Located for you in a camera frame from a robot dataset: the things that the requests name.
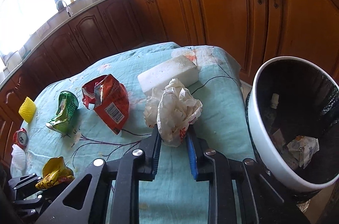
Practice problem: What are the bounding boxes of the white plastic bag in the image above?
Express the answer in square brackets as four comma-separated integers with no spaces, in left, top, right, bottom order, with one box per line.
[144,78,203,147]

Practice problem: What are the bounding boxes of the green paper cup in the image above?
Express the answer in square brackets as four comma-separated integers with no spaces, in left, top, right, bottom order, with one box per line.
[46,91,79,134]

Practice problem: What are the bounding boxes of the yellow foam fruit net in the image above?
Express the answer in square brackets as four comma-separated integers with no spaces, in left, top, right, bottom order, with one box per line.
[18,97,36,123]

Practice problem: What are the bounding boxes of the red orange snack bag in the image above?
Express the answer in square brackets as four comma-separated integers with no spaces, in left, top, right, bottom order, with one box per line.
[82,74,129,134]

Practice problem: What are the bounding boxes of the white foam net left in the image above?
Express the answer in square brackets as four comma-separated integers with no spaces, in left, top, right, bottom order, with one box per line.
[11,144,26,171]

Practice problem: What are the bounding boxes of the lower wooden cabinets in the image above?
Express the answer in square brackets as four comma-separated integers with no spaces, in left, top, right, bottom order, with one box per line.
[1,0,338,164]

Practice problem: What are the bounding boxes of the orange blue paper wrapper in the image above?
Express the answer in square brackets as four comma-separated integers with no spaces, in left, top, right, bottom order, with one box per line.
[287,136,320,169]

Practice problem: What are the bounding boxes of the white styrofoam block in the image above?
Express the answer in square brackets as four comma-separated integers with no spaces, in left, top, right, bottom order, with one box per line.
[137,55,199,96]

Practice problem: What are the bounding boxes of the yellow snack wrapper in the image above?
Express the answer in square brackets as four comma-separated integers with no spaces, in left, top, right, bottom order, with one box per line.
[35,156,75,190]

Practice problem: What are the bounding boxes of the white rimmed trash bin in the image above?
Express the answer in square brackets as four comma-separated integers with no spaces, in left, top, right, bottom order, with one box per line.
[246,56,338,203]

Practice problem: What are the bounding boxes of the crushed red drink can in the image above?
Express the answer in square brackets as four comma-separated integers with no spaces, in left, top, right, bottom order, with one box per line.
[13,128,29,149]

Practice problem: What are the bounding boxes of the teal floral tablecloth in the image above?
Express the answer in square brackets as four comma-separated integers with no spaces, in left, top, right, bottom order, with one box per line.
[10,42,254,223]

